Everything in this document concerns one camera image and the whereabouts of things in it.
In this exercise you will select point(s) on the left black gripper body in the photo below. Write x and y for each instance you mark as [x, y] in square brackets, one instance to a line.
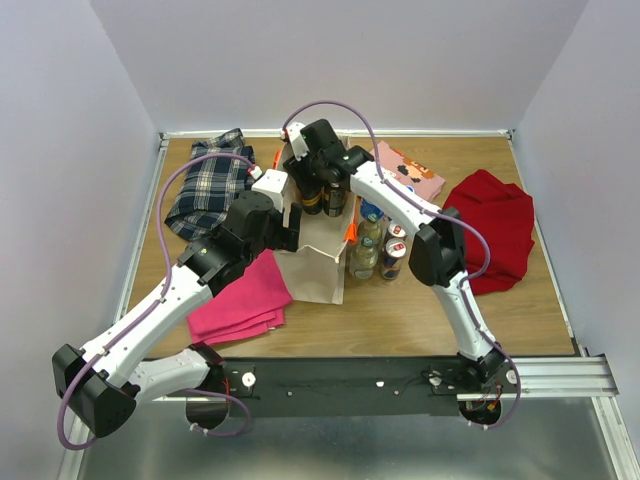
[277, 237]

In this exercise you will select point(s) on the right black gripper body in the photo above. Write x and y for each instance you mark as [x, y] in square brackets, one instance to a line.
[309, 170]

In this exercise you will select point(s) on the beige canvas bag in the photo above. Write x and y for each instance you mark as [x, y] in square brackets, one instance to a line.
[315, 272]

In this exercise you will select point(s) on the green cap glass bottle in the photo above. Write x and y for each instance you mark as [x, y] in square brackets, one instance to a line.
[371, 227]
[363, 259]

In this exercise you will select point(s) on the red top can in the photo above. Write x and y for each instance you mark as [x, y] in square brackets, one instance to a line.
[394, 231]
[393, 253]

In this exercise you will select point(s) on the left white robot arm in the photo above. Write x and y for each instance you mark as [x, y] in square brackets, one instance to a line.
[99, 382]

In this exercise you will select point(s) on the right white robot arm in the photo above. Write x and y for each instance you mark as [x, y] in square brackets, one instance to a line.
[437, 257]

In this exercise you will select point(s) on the plaid navy shirt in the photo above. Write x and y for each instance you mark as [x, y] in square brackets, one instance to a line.
[210, 187]

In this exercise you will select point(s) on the blue cap bottle on table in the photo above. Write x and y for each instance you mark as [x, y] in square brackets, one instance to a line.
[367, 208]

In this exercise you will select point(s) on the magenta folded cloth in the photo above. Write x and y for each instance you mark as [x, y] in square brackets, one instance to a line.
[250, 306]

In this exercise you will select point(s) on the pink printed t-shirt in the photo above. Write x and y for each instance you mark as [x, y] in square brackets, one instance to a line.
[421, 180]

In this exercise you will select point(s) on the red cloth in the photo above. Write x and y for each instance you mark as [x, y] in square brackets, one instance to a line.
[504, 215]

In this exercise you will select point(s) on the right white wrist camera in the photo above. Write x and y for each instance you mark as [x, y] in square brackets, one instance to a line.
[294, 142]

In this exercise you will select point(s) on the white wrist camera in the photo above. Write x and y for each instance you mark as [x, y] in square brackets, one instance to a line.
[273, 184]
[294, 142]

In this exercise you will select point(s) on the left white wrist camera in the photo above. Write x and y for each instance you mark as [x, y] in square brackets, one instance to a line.
[273, 184]

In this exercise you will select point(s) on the aluminium frame rail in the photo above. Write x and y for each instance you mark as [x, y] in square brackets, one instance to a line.
[565, 377]

